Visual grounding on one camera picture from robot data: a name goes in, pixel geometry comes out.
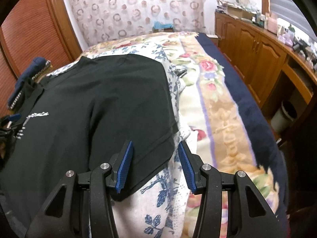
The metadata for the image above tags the grey window blind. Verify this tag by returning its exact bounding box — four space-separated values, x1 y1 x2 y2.
269 0 316 39

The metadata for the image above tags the long wooden cabinet desk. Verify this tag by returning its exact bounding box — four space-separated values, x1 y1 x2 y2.
214 11 317 119

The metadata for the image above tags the circle patterned headboard cover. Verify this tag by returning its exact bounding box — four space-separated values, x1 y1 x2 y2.
68 0 206 46

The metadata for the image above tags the wooden louvered wardrobe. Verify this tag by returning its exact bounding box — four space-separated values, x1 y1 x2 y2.
1 0 83 115

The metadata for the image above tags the cardboard box on desk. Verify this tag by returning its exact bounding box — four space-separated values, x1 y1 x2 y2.
227 5 255 20

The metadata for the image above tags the grey waste bin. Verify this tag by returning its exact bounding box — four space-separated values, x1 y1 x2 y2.
271 101 297 133

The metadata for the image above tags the folded navy blue garment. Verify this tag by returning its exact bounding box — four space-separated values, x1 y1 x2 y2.
7 57 51 108

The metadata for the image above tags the blue tissue box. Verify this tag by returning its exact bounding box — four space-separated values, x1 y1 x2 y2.
152 21 174 33

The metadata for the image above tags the black t-shirt white print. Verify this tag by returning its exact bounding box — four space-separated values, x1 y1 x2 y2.
1 54 178 227

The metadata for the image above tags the navy blue bed sheet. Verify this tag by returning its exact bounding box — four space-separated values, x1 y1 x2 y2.
196 33 290 237

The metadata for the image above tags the blue floral white quilt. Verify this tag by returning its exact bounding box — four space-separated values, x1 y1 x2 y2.
43 41 190 237

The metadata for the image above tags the pink floral beige blanket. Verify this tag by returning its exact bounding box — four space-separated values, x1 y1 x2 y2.
83 32 279 237

